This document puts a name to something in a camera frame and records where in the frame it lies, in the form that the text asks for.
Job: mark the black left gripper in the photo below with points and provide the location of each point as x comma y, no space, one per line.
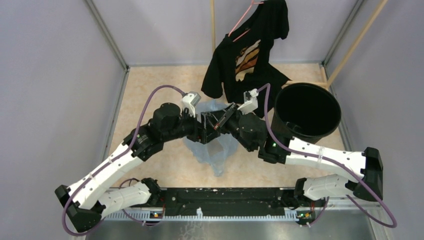
208,132

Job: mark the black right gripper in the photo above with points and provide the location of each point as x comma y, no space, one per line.
220,117

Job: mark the light blue plastic trash bag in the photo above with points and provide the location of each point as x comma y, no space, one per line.
214,153

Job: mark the black ribbed trash bin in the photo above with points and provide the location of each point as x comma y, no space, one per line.
305,111

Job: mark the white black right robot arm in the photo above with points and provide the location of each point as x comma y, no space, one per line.
357,173

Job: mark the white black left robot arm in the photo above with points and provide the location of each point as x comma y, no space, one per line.
88,201

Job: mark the black printed t-shirt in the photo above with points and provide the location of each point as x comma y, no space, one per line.
241,62

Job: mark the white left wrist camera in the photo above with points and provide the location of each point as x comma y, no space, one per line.
189,102

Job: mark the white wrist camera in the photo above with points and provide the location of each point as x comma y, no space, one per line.
189,102
250,102

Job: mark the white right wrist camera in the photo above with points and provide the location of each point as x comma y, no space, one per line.
250,102

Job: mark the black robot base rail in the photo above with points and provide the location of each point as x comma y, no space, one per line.
229,202

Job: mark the white toothed cable duct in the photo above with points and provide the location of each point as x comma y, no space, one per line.
148,216

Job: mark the wooden clothes rack frame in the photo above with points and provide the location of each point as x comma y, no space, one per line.
323,36

